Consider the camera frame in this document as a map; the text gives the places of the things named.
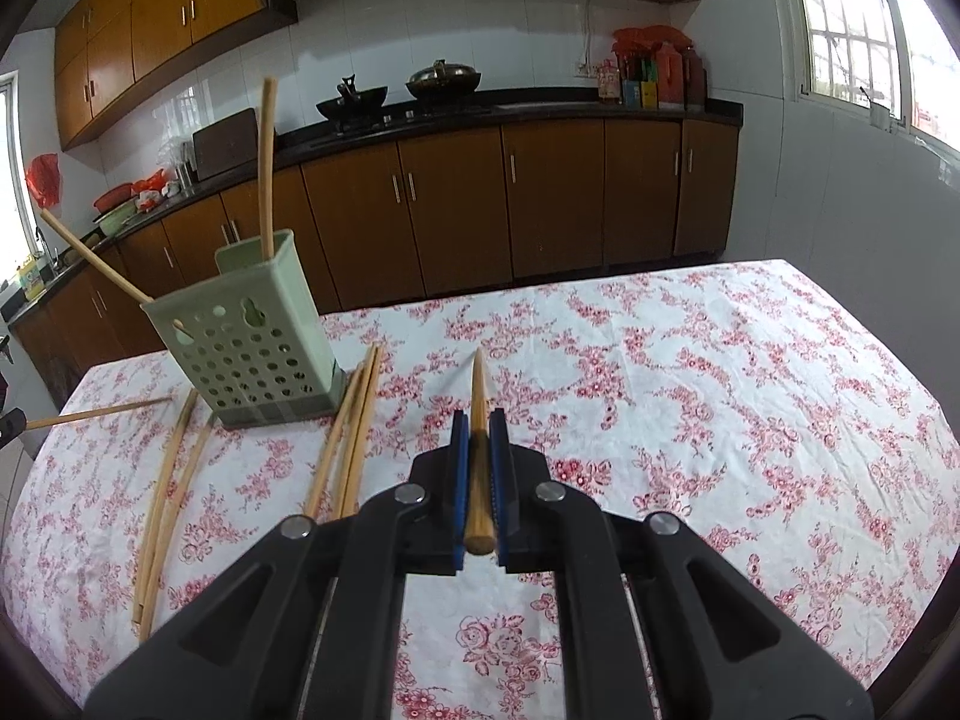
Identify brown cutting board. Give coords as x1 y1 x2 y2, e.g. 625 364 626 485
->
193 109 260 181

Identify black gas stove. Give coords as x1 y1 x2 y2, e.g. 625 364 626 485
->
315 105 497 137

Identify large barred window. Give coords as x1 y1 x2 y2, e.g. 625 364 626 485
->
787 0 960 188

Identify red and white plastic bag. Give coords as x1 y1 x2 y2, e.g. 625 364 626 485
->
133 169 167 212

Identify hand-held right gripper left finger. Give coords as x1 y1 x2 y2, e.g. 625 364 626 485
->
82 411 470 720

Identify dark pot with lid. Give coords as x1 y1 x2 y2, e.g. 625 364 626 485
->
406 58 482 103

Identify red floral tablecloth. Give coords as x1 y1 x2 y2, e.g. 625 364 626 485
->
0 259 960 720

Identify green perforated chopstick holder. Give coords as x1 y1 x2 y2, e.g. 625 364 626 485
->
141 229 347 430

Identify wooden base cabinets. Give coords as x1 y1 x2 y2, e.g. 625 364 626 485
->
7 118 740 410

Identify black wok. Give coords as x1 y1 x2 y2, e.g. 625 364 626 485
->
316 75 389 122

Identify long wooden wall cabinets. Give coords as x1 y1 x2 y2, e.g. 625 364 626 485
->
54 0 297 151

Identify black kitchen countertop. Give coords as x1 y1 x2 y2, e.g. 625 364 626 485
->
0 86 743 316

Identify hanging red plastic bag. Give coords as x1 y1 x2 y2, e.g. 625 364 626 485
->
26 154 61 209

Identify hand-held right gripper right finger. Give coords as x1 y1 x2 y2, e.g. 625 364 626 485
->
487 411 875 720

